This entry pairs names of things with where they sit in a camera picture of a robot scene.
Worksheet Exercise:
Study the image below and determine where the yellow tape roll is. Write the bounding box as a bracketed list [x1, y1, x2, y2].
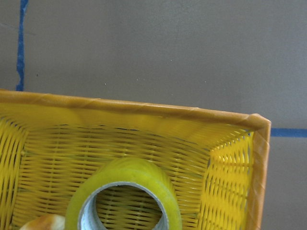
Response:
[64, 157, 183, 230]

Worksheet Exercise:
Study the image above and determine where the toy croissant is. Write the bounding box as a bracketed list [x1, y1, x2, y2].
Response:
[20, 214, 65, 230]

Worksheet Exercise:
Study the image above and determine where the yellow plastic basket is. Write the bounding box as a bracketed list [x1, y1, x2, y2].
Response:
[0, 90, 271, 230]

